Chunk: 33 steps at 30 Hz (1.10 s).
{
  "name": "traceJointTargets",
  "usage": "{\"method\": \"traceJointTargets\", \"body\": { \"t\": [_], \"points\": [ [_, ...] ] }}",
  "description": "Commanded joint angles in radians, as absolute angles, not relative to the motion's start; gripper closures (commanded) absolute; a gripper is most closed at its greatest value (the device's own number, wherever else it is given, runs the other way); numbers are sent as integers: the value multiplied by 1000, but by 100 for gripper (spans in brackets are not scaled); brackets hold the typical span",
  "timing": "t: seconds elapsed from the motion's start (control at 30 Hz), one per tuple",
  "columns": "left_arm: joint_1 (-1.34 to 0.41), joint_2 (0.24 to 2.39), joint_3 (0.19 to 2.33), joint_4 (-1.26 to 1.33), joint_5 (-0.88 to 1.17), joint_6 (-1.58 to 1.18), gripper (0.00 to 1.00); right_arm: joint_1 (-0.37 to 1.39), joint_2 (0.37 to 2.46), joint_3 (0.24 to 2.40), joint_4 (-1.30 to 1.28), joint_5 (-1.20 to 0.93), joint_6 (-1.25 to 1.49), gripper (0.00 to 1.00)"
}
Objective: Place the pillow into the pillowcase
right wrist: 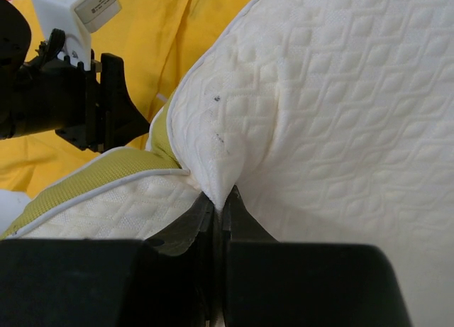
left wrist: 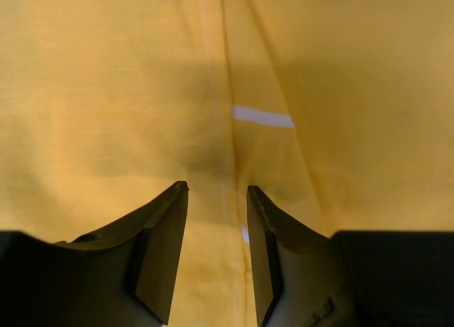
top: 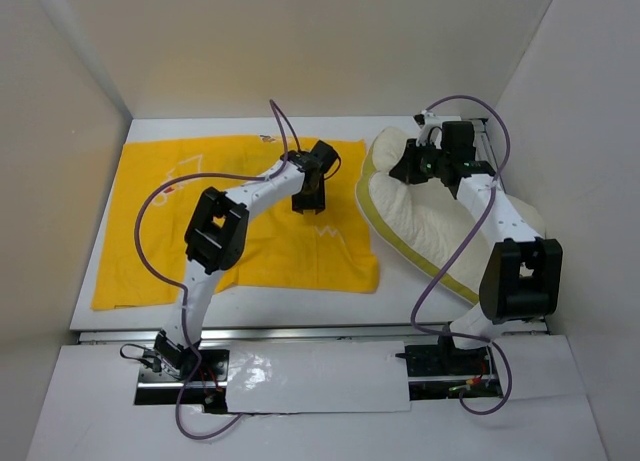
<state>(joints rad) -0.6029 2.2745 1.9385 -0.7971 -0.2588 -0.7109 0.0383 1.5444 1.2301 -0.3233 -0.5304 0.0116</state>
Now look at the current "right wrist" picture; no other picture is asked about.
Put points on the cream quilted pillow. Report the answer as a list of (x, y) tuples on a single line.
[(333, 118)]

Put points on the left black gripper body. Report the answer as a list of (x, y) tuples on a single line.
[(45, 93)]

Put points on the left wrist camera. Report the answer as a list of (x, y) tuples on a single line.
[(78, 19)]

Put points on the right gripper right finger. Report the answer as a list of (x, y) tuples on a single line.
[(237, 224)]

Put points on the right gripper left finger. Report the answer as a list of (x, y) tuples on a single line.
[(177, 238)]

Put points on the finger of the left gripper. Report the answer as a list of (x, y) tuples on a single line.
[(121, 120)]

